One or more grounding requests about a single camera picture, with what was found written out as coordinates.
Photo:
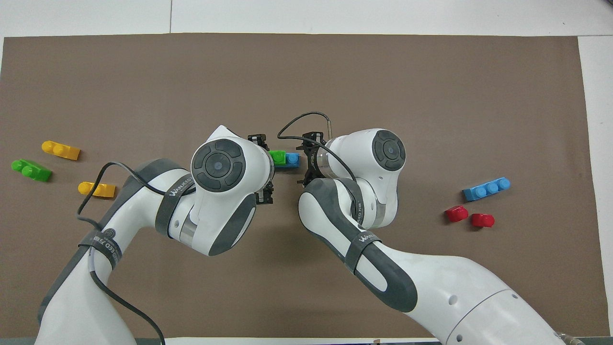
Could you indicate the blue three-stud block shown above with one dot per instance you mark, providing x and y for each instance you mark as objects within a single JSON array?
[
  {"x": 486, "y": 190},
  {"x": 292, "y": 159}
]

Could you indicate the brown table mat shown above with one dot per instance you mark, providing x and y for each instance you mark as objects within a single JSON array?
[{"x": 306, "y": 72}]

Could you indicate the red one-stud block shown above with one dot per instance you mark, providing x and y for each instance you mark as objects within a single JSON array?
[
  {"x": 457, "y": 214},
  {"x": 482, "y": 220}
]

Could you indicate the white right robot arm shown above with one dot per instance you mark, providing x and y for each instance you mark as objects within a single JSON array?
[{"x": 383, "y": 191}]

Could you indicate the green two-stud block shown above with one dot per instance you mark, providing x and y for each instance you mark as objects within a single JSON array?
[
  {"x": 31, "y": 171},
  {"x": 278, "y": 157}
]

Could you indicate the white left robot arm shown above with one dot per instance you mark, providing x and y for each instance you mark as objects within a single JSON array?
[{"x": 215, "y": 211}]

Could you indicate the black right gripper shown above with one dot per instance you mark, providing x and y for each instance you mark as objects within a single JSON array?
[{"x": 311, "y": 160}]

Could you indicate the yellow two-stud block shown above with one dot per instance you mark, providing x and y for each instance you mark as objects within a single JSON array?
[
  {"x": 62, "y": 151},
  {"x": 98, "y": 190}
]

